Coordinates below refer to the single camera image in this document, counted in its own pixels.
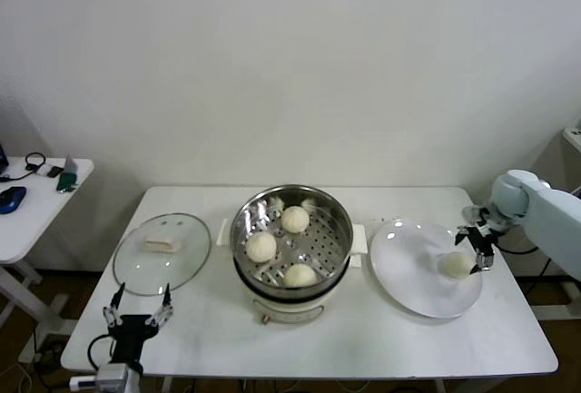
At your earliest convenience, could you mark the white round plate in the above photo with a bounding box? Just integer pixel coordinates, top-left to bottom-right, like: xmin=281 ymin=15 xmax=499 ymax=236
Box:
xmin=369 ymin=217 xmax=484 ymax=320

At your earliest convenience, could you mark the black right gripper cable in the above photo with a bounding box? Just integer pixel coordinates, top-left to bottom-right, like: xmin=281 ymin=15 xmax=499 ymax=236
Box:
xmin=494 ymin=237 xmax=547 ymax=257

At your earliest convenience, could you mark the white steamed baozi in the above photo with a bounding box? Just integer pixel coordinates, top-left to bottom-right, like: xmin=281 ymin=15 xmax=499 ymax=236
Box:
xmin=281 ymin=205 xmax=311 ymax=235
xmin=437 ymin=251 xmax=471 ymax=280
xmin=282 ymin=262 xmax=319 ymax=289
xmin=244 ymin=231 xmax=279 ymax=264

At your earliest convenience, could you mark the stainless steel steamer basket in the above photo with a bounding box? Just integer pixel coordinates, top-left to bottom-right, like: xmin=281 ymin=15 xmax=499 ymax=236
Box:
xmin=219 ymin=183 xmax=368 ymax=292

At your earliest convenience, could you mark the glass pot lid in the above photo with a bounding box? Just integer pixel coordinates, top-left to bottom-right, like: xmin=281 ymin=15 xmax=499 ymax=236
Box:
xmin=112 ymin=211 xmax=214 ymax=297

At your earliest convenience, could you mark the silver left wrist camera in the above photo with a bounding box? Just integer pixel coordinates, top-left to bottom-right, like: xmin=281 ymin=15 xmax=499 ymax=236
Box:
xmin=95 ymin=362 xmax=133 ymax=393

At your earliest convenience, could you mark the black floor cable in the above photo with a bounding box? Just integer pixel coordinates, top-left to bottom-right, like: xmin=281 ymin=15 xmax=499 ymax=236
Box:
xmin=33 ymin=340 xmax=70 ymax=390

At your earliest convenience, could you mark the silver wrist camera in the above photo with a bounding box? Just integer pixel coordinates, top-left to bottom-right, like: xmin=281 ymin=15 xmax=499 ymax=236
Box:
xmin=461 ymin=204 xmax=489 ymax=224
xmin=95 ymin=362 xmax=133 ymax=393

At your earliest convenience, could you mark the white electric cooker base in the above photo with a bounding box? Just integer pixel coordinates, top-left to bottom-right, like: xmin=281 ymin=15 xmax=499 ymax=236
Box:
xmin=233 ymin=251 xmax=365 ymax=324

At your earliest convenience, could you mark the black looped cable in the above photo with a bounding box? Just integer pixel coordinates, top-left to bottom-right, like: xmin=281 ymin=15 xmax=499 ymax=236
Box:
xmin=25 ymin=151 xmax=49 ymax=172

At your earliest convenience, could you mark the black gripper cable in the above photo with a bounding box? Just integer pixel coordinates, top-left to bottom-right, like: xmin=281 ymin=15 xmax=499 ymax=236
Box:
xmin=86 ymin=333 xmax=115 ymax=369
xmin=494 ymin=237 xmax=547 ymax=257

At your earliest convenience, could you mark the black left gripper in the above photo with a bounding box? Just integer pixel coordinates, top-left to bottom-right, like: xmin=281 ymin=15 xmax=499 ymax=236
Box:
xmin=102 ymin=282 xmax=176 ymax=365

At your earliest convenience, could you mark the blue computer mouse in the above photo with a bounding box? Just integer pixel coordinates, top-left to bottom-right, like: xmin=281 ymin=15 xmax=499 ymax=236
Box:
xmin=0 ymin=184 xmax=29 ymax=215

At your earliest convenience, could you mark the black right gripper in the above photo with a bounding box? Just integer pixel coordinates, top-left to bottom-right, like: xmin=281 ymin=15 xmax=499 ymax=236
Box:
xmin=455 ymin=221 xmax=498 ymax=275

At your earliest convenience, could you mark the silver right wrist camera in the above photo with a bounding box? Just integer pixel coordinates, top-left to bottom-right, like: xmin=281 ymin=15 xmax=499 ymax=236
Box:
xmin=461 ymin=204 xmax=489 ymax=224

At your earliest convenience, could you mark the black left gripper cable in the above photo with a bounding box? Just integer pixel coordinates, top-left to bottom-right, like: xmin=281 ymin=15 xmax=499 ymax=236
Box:
xmin=86 ymin=333 xmax=115 ymax=369

